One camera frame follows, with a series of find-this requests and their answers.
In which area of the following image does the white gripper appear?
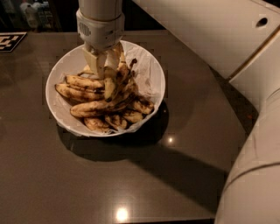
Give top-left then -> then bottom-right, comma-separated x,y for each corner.
76,10 -> 124,79

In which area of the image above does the spotted ripe banana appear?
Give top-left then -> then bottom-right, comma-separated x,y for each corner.
104,66 -> 117,102

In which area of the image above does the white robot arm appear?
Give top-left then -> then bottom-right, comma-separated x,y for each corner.
118,0 -> 279,224

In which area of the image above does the back banana with stem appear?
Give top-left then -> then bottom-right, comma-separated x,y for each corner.
116,52 -> 130,85

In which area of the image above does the upper left spotted banana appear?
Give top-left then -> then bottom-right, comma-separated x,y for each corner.
66,75 -> 104,89

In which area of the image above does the lower left spotted banana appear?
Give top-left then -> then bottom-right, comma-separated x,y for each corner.
55,84 -> 103,102

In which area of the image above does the white bowl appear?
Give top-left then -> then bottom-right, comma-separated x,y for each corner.
45,40 -> 165,137

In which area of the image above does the middle curved banana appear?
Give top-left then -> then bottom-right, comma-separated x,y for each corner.
106,78 -> 138,112

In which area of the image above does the long front spotted banana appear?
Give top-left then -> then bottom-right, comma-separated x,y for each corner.
70,101 -> 109,117

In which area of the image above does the right dark spotted banana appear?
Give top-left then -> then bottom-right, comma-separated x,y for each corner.
131,95 -> 154,115

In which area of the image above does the bottom middle banana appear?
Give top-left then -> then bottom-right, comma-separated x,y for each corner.
105,114 -> 128,130

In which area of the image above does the bottom right small banana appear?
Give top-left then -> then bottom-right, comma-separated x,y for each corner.
122,109 -> 144,123

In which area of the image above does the bottom left banana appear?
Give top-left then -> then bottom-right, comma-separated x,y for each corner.
84,117 -> 109,132

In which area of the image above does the white plastic jug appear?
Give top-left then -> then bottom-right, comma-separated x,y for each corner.
25,4 -> 40,29

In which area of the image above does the black white fiducial marker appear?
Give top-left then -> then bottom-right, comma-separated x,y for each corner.
0,31 -> 26,53

